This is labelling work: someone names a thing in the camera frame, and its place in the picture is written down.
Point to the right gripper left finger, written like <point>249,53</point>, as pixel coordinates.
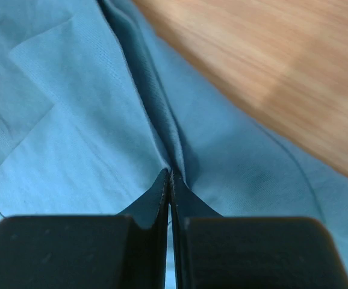
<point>126,250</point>

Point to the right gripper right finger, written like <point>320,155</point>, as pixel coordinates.
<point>213,251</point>

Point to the grey-blue t shirt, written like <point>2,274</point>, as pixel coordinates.
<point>93,105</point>

